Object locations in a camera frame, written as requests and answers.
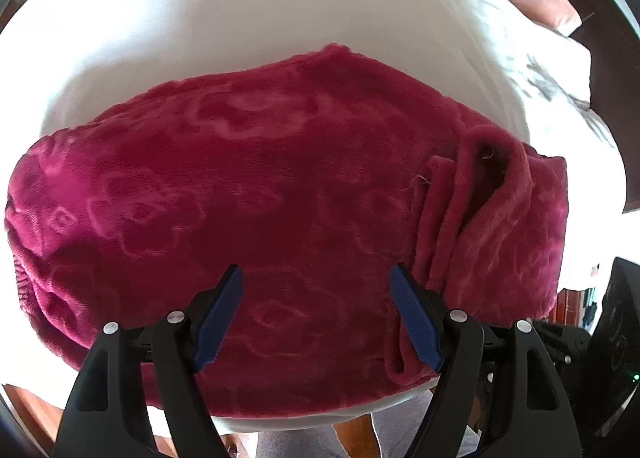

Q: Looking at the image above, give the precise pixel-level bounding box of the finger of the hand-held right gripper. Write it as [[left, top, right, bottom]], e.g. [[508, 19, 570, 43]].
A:
[[537, 322, 593, 376]]

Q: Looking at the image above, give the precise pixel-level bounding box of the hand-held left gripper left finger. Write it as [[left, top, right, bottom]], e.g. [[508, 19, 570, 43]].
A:
[[55, 264, 245, 458]]

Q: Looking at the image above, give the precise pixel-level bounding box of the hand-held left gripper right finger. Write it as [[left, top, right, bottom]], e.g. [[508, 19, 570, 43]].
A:
[[390, 264, 583, 458]]

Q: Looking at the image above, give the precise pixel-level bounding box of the red fleece blanket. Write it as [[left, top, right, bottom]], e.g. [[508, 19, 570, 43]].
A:
[[4, 42, 571, 411]]

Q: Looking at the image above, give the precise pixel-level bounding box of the person's grey trouser leg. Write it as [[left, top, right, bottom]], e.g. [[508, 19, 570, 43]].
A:
[[255, 425, 346, 458], [372, 385, 436, 458]]

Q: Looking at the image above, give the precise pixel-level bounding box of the dark wooden headboard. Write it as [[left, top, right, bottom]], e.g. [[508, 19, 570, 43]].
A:
[[570, 12, 636, 213]]

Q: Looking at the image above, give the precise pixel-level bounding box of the white duvet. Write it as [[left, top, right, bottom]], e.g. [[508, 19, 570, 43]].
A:
[[440, 0, 628, 289]]

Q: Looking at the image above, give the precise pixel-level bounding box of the bed with white sheet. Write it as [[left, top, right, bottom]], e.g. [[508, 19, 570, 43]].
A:
[[0, 0, 628, 434]]

